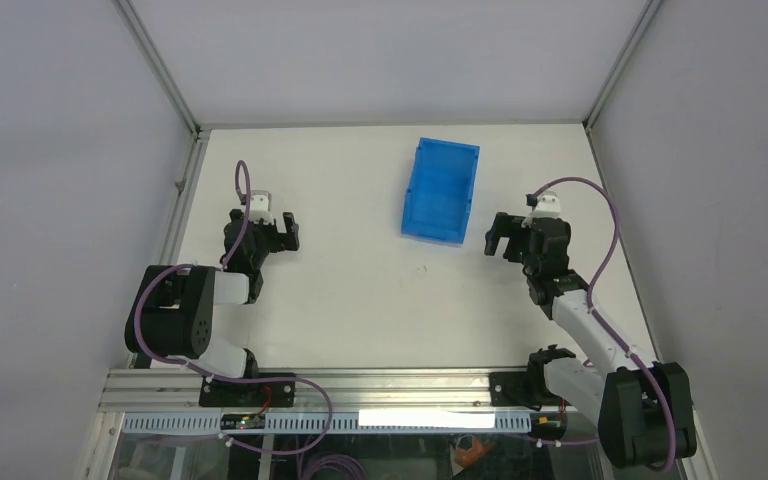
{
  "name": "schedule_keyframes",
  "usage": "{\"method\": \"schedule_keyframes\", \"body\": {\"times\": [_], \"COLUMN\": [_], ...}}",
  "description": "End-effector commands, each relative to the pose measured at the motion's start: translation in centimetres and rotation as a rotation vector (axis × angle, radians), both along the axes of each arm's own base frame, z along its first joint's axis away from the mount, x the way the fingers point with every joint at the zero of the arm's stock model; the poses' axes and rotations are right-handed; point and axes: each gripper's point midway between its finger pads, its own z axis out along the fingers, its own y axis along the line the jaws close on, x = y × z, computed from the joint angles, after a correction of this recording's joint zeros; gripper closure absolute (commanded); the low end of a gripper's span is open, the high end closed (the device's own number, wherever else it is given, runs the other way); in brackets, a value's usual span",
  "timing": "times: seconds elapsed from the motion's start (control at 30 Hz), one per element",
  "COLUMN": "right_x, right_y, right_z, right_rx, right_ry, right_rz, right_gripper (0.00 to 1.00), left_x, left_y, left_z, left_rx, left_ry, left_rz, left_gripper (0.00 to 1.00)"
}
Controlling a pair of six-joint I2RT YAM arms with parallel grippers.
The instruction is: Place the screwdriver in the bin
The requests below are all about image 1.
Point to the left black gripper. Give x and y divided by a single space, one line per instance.
281 241

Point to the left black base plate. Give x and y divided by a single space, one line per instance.
276 390

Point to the blue plastic bin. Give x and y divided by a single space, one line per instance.
438 199

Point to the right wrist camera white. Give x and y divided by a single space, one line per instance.
543 205

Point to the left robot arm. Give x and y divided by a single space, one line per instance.
171 320

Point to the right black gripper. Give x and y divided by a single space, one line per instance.
504 226

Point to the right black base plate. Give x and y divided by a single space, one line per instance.
525 388

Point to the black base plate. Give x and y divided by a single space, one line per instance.
276 390
525 388

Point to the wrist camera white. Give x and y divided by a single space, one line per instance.
260 207
543 205

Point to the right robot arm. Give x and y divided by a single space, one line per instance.
642 408

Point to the grey slotted cable duct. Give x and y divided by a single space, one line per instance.
365 421

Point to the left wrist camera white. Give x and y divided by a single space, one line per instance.
260 207

